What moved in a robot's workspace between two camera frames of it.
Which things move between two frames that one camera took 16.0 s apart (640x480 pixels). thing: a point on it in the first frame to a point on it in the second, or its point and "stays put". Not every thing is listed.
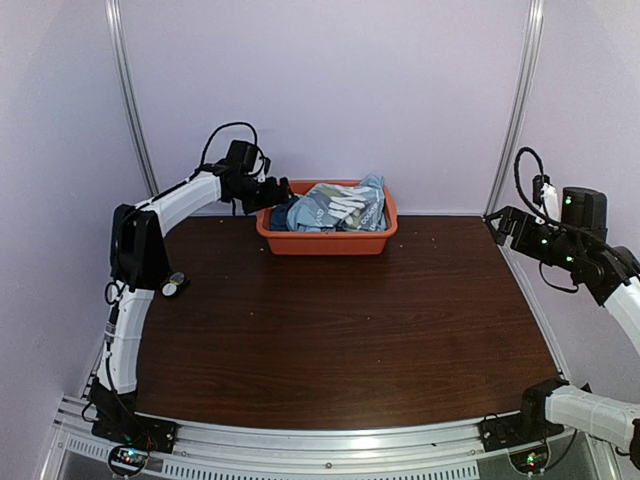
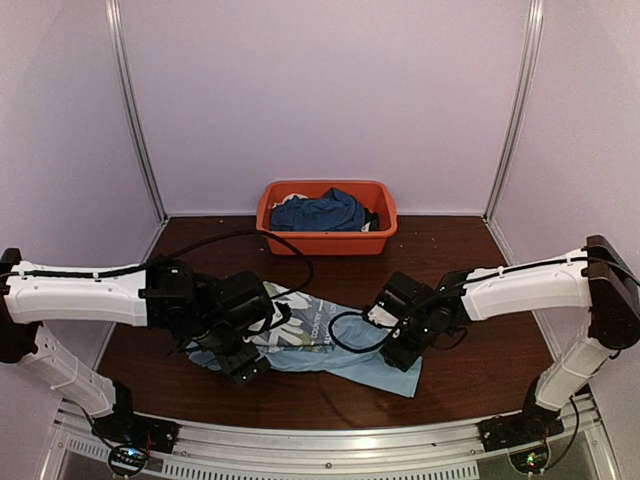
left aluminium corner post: (128, 92) stays put
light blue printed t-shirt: (337, 207) to (311, 336)
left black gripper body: (253, 196) to (214, 339)
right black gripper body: (525, 243) to (408, 356)
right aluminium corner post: (528, 62) stays put
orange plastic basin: (332, 243) stays put
